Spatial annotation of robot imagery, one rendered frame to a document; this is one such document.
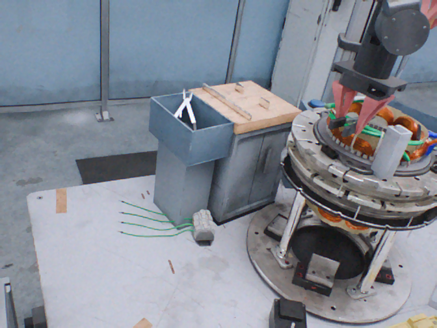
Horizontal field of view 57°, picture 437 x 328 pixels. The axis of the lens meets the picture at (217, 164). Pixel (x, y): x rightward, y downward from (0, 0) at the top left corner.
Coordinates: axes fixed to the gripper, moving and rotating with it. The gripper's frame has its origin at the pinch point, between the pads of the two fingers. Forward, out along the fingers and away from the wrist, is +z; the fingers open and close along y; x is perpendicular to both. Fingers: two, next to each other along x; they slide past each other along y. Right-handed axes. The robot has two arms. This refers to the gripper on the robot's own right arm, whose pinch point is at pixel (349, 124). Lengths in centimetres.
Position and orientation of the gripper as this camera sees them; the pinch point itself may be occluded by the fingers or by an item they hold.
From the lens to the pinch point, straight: 71.8
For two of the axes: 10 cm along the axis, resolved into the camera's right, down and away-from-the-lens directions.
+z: -2.0, 8.4, 5.1
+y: 7.0, 4.8, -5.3
